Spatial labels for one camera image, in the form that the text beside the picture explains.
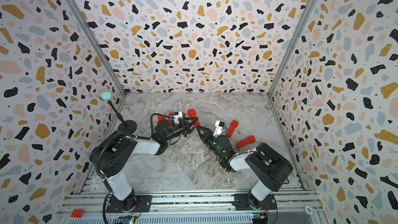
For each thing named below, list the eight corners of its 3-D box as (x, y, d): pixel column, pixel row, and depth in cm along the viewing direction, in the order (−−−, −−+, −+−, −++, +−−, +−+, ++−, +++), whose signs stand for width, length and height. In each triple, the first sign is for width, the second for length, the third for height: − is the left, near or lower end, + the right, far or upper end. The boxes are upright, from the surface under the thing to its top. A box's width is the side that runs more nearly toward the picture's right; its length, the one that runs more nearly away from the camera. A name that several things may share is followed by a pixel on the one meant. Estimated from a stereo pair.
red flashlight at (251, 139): (238, 149, 95) (239, 147, 92) (234, 144, 97) (235, 141, 94) (255, 142, 98) (256, 139, 95) (251, 137, 100) (253, 134, 98)
